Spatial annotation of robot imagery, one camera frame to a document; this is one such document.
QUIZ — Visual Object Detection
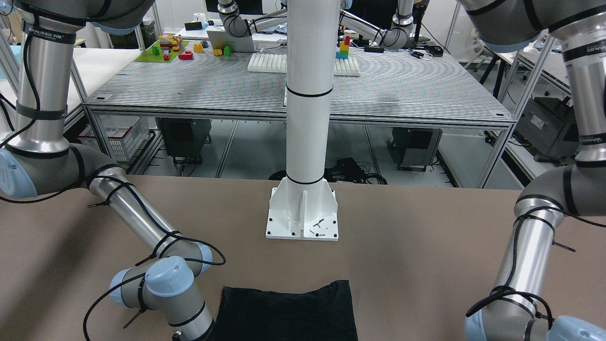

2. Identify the red lego brick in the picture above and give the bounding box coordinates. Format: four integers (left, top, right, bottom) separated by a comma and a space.
178, 51, 194, 60

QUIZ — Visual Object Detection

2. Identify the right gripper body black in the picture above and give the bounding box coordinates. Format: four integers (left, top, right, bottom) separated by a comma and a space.
171, 320, 215, 341

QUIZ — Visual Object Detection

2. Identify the white egg-crate tray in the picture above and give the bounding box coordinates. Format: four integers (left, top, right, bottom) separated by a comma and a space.
247, 53, 361, 76

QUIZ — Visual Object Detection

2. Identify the black t-shirt with logo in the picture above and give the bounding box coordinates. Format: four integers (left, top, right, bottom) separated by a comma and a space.
214, 280, 358, 341

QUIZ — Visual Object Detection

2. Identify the stacked colourful brick tower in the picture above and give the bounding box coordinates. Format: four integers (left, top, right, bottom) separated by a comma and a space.
335, 36, 350, 60

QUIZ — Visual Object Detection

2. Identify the aluminium frame work table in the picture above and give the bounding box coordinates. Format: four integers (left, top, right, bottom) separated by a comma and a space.
86, 48, 522, 189

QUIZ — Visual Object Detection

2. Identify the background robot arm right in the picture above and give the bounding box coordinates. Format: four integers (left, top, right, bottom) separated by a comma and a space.
209, 0, 413, 341

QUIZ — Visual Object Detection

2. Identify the white plastic basket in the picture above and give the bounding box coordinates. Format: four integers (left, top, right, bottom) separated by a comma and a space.
99, 115, 149, 163

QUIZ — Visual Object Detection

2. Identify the green lego baseplate with bricks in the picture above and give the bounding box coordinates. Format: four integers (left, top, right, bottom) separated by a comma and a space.
134, 35, 190, 63

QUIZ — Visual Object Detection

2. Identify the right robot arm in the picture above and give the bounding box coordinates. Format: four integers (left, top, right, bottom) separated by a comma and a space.
1, 0, 216, 341

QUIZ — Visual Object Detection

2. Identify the grey control box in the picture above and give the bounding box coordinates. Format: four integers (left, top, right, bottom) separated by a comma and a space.
155, 118, 212, 165
388, 126, 442, 172

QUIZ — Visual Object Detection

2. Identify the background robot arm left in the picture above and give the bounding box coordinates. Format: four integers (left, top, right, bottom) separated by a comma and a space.
216, 0, 288, 37

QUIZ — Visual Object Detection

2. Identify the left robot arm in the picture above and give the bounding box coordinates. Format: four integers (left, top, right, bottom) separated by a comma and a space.
461, 0, 606, 341

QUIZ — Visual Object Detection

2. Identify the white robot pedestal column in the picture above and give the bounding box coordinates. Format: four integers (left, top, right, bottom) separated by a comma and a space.
266, 0, 341, 241

